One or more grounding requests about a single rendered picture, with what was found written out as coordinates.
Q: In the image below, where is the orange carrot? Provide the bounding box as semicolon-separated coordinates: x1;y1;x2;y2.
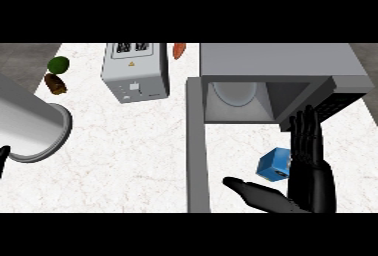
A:
171;42;187;61

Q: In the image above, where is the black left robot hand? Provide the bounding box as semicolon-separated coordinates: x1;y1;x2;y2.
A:
0;145;12;178

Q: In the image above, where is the grey microwave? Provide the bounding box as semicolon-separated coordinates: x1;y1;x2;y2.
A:
198;42;375;132

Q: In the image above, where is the silver toaster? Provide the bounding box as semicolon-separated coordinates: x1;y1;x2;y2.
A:
100;42;171;105

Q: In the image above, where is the brown bread roll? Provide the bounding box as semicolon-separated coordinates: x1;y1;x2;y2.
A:
43;73;69;96

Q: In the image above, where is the grey microwave door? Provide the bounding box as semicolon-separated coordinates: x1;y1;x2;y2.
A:
184;77;212;214

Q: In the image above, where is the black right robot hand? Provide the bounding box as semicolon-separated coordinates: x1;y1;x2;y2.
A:
221;104;338;214

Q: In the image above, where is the blue milk carton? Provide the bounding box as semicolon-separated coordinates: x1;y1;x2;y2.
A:
255;147;292;183

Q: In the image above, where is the green lime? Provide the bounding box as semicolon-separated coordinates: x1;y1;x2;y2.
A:
46;55;71;75

